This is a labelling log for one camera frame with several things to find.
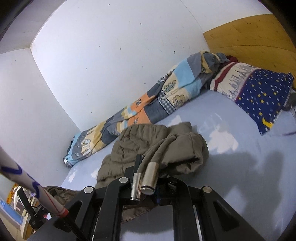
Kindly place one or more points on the patchwork cartoon quilt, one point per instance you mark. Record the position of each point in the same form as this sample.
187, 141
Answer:
181, 84

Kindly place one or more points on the blue star pillow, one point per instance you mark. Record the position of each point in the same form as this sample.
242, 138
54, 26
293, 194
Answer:
261, 93

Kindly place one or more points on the wooden side shelf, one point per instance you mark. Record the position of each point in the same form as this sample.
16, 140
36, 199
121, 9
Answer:
15, 217

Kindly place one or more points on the dark red garment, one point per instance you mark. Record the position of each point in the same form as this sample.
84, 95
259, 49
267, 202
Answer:
231, 58

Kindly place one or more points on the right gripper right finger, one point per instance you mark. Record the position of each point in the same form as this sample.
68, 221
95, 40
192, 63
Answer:
201, 213

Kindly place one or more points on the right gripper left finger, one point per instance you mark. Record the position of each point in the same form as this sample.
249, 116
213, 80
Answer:
94, 214

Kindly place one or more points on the light blue bed sheet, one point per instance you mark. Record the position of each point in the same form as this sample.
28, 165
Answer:
254, 173

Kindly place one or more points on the olive puffer jacket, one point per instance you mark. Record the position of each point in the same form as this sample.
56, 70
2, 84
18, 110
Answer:
165, 151

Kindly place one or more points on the wooden headboard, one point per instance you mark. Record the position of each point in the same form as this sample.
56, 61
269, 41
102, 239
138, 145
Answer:
259, 40

